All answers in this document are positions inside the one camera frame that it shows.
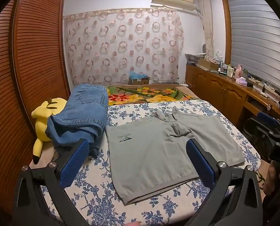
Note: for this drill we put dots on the pink tissue box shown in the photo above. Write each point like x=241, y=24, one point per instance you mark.
x=241, y=81

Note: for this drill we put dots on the tied beige drape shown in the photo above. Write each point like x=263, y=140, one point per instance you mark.
x=207, y=26

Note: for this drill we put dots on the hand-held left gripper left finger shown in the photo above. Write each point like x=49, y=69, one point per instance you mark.
x=73, y=163

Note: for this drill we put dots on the folded blue jeans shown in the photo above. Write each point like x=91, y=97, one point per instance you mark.
x=83, y=113

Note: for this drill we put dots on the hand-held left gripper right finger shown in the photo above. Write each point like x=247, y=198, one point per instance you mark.
x=199, y=163

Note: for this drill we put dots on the pink bottle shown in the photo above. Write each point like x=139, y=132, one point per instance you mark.
x=238, y=71

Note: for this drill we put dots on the small cardboard box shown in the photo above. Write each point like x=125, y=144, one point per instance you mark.
x=140, y=81

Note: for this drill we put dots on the blue floral bedsheet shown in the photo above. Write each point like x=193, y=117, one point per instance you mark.
x=100, y=197

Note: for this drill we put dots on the grey window blind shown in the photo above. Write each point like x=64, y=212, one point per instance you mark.
x=257, y=35

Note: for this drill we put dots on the person's right hand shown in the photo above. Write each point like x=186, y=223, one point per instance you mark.
x=272, y=179

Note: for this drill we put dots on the white power strip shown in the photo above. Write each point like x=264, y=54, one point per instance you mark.
x=263, y=86

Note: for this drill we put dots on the open cardboard box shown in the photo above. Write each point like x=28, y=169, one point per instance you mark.
x=208, y=64

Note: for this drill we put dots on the colourful flower blanket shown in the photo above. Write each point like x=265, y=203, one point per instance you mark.
x=140, y=95

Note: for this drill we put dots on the yellow plush toy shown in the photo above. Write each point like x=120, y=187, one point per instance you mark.
x=44, y=117

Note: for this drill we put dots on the person's right forearm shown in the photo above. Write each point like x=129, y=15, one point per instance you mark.
x=277, y=207

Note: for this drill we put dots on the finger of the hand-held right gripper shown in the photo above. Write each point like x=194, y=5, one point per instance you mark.
x=255, y=129
x=268, y=117

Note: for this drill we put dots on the wooden louvred wardrobe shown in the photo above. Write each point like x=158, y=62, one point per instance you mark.
x=29, y=63

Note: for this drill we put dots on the wooden cabinet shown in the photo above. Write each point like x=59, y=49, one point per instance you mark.
x=219, y=91

